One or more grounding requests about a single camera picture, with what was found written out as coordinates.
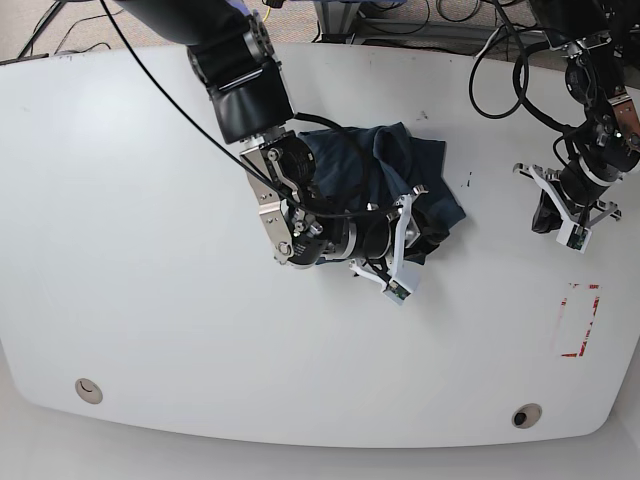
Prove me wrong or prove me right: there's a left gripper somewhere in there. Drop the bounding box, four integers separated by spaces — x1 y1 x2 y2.
513 157 623 234

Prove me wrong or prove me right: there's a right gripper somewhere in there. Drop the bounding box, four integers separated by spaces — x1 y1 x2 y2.
349 185 450 290

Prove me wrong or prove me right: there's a dark blue t-shirt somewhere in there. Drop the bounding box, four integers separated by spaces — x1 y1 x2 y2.
298 123 466 265

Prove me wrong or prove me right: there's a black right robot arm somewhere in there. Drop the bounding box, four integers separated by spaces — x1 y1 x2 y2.
122 1 461 299

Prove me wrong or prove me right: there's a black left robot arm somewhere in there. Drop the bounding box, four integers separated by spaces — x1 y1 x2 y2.
485 1 639 250

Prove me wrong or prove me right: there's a red tape rectangle marking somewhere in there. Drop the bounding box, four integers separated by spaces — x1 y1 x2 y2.
555 283 602 358

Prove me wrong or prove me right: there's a right table grommet hole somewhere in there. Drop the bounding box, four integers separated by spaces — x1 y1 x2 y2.
511 403 542 429

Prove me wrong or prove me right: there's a table grommet hole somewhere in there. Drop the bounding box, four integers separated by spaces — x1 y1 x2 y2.
511 403 542 429
75 378 103 405

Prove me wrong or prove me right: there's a left table grommet hole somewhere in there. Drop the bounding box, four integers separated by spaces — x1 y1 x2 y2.
75 378 103 405

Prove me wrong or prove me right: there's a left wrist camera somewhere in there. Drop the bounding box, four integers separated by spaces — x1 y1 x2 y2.
556 220 592 254

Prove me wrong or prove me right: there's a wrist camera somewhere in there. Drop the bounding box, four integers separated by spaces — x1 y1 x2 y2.
556 220 592 254
382 269 420 306

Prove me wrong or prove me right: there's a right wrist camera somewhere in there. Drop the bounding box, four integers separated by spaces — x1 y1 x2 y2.
382 269 420 306

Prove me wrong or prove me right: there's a white cable on floor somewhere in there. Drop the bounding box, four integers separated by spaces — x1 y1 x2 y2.
474 24 506 59

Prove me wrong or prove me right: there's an aluminium frame rail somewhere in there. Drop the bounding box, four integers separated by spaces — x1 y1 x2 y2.
349 19 546 56

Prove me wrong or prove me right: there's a black cable on floor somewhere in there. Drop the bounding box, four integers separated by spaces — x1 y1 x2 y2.
17 0 136 57

